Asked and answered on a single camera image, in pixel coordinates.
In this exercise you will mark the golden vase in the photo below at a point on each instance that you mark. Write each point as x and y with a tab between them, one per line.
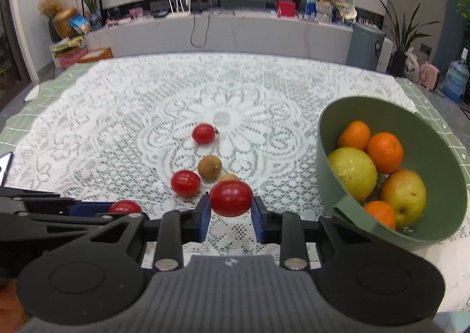
66	23

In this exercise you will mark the green plastic bowl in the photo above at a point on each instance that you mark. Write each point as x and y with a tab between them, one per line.
426	127

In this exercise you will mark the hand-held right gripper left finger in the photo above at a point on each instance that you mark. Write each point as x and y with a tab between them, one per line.
204	217

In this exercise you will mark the smartphone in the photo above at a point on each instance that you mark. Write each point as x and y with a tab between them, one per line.
5	167

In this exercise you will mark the orange cardboard box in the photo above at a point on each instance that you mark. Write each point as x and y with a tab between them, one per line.
95	54

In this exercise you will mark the blue snack bag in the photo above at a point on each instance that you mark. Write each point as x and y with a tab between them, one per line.
80	24

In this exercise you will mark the plant in black pot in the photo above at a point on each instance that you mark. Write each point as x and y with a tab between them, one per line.
398	65

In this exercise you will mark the red yellow apple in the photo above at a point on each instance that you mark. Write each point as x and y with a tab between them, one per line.
404	197

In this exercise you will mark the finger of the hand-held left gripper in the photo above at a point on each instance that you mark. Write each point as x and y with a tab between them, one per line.
86	209
73	226

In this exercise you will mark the pink box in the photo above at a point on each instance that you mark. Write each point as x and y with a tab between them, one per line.
69	60

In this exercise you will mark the red cherry tomato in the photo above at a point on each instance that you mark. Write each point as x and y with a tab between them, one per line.
203	134
230	199
185	183
125	206

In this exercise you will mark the plant in glass vase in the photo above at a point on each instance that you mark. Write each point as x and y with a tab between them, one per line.
94	21

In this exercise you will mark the blue water bottle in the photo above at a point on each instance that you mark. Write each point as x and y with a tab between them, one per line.
457	78

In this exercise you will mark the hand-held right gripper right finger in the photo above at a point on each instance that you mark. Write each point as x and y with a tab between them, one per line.
258	221

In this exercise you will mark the white lace tablecloth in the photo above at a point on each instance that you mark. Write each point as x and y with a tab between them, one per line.
110	116

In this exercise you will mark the white low cabinet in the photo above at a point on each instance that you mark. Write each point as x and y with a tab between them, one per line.
257	35

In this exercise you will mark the small brown kiwi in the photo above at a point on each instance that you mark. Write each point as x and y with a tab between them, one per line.
209	167
227	177

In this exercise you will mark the green pear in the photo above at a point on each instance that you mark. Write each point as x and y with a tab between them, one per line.
352	173

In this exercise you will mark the blue white box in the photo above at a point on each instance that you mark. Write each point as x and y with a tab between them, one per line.
311	10

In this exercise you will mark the grey blue trash can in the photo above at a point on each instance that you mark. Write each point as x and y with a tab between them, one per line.
365	46

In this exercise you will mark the white router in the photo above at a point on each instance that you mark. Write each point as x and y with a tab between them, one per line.
179	10

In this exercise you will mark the white plastic bag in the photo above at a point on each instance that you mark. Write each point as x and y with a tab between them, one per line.
412	68

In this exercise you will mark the red box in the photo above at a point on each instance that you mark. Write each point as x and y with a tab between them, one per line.
286	9

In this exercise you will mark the orange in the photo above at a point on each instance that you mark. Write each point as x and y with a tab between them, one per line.
380	213
384	152
354	134

